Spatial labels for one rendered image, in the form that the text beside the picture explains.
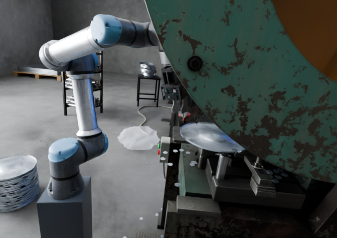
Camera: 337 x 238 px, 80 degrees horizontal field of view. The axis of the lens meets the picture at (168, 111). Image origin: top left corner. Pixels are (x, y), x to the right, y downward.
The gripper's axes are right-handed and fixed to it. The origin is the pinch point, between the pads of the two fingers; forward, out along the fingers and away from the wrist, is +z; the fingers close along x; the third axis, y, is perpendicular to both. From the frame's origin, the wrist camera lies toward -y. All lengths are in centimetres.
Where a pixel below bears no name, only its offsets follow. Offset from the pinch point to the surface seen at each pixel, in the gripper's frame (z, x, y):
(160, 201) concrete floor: 90, -44, -20
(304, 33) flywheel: -27.1, 35.1, 16.4
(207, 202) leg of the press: 23.4, 12.9, 17.3
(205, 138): 12.0, 6.2, -2.5
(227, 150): 13.0, 16.1, 1.4
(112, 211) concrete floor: 79, -65, 6
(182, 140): 9.9, -0.6, 4.1
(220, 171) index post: 15.8, 15.6, 9.9
